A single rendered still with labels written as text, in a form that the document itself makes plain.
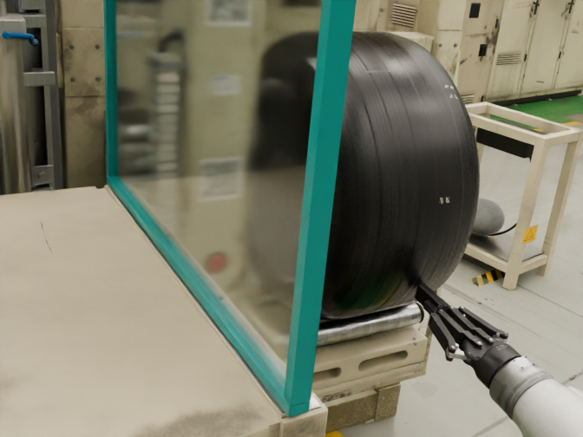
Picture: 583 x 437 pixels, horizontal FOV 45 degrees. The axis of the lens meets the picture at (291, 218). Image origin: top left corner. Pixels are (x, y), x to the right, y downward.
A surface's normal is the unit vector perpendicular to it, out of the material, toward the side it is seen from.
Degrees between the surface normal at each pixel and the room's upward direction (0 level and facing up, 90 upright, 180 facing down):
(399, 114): 48
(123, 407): 0
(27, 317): 0
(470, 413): 0
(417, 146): 61
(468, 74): 90
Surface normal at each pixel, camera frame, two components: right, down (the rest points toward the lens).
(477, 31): 0.62, 0.36
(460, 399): 0.08, -0.92
